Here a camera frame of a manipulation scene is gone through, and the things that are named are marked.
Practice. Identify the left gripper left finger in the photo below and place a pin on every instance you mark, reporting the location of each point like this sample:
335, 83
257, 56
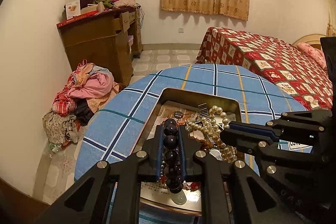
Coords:
109, 192

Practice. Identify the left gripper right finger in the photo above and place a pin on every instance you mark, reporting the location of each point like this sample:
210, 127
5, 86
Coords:
231, 193

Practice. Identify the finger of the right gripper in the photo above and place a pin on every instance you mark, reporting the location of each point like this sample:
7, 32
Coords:
250, 140
299, 126

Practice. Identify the red knot tassel ornament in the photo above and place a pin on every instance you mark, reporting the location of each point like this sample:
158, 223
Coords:
191, 186

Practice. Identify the silver metal watch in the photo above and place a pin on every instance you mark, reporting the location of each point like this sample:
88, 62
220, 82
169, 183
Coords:
211, 130

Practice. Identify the green jade bangle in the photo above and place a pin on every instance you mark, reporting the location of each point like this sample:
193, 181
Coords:
178, 198

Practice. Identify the red patterned bed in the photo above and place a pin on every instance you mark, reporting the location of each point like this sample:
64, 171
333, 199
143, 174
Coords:
295, 71

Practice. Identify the blue plaid tablecloth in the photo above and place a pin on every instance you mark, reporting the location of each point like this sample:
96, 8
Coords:
112, 132

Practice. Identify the pink pillow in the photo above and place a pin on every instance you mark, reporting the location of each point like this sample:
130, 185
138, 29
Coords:
316, 54

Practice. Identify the pink metal tin box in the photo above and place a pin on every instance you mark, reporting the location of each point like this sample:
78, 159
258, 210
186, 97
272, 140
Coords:
182, 106

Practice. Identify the cream wooden headboard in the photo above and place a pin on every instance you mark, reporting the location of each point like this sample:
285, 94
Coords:
312, 40

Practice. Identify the clothes pile on floor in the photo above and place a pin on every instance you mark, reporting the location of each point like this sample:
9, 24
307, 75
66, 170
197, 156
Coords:
88, 89

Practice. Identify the brown wooden cabinet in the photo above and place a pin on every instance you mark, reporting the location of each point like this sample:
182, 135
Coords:
110, 39

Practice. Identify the white product box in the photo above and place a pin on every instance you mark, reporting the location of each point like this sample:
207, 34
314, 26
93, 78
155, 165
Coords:
72, 8

